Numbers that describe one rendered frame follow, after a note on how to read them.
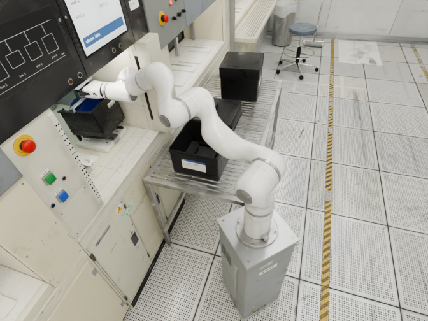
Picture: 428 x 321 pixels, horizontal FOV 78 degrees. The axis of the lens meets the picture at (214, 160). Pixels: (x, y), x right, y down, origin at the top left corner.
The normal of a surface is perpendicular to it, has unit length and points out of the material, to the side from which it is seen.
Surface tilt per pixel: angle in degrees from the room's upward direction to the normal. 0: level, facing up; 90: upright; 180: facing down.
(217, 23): 90
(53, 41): 90
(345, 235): 0
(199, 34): 90
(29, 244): 90
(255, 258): 0
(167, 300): 0
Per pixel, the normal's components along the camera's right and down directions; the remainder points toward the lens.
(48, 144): 0.95, 0.18
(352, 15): -0.31, 0.68
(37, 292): -0.05, -0.71
